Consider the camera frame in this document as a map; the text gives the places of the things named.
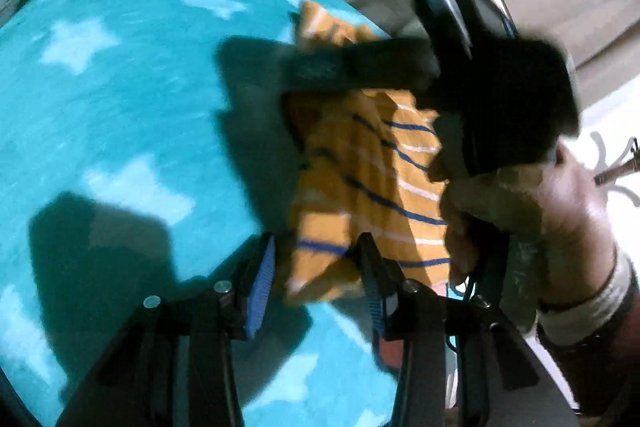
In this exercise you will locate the turquoise star cartoon blanket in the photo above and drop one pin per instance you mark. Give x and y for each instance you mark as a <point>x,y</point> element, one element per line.
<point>142,150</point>

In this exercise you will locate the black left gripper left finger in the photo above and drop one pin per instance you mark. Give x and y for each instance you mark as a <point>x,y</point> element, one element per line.
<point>231,310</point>

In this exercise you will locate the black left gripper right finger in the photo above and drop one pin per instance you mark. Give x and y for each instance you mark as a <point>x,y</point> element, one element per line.
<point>405,310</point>

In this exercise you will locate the beige sleeve right forearm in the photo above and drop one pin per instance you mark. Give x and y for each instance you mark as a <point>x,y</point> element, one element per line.
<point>596,346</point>

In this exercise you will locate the orange striped small sweater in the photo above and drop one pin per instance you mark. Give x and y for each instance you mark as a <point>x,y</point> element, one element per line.
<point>363,170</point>

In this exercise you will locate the person right hand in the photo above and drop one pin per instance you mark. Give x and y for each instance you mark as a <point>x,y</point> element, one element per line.
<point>555,206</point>

